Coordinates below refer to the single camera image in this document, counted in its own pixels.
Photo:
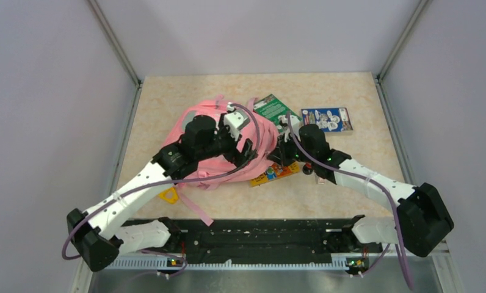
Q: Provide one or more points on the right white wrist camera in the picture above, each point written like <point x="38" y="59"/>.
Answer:
<point x="291" y="125"/>

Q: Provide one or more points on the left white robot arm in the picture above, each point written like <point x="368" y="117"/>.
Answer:
<point x="99" y="233"/>

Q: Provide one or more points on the pink eraser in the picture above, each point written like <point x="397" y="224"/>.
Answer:
<point x="319" y="180"/>

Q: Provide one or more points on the blue cartoon book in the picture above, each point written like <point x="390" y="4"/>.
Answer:
<point x="336" y="119"/>

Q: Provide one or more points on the green red-spined book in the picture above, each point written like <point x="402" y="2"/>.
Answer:
<point x="273" y="109"/>

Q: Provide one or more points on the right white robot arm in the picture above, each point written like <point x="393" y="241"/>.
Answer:
<point x="419" y="218"/>

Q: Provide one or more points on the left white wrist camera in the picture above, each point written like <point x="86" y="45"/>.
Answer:
<point x="236" y="120"/>

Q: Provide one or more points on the pink student backpack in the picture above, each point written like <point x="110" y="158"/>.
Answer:
<point x="210" y="173"/>

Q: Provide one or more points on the yellow storey treehouse book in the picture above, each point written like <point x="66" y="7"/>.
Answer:
<point x="275" y="172"/>

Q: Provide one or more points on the yellow triangle ruler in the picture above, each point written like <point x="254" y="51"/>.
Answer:
<point x="170" y="195"/>

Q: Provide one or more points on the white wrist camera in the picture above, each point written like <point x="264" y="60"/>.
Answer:
<point x="291" y="125"/>
<point x="236" y="120"/>

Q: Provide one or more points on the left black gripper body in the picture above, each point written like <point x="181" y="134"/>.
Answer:
<point x="223" y="144"/>

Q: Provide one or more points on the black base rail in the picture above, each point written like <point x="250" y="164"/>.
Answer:
<point x="270" y="241"/>

